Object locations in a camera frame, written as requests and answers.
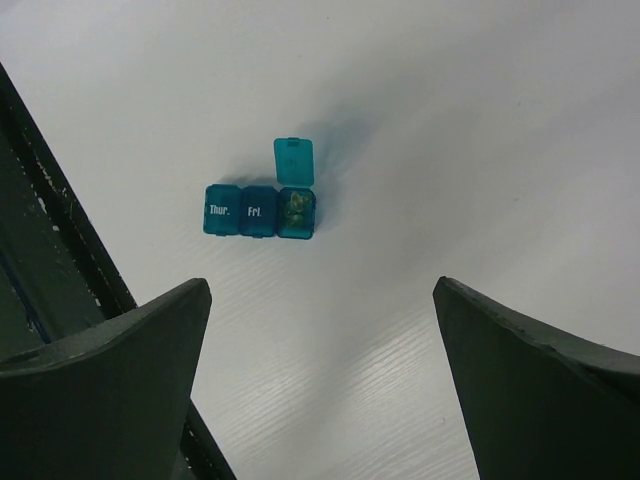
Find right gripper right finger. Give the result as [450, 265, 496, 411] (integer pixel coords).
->
[433, 277, 639, 479]

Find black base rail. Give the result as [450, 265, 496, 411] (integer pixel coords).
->
[1, 76, 233, 479]

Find teal weekly pill organizer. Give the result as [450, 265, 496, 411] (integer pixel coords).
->
[202, 137, 317, 240]

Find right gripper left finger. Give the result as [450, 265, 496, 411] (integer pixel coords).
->
[1, 279, 211, 479]

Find yellow pills in organizer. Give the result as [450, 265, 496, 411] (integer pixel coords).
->
[284, 191, 313, 227]

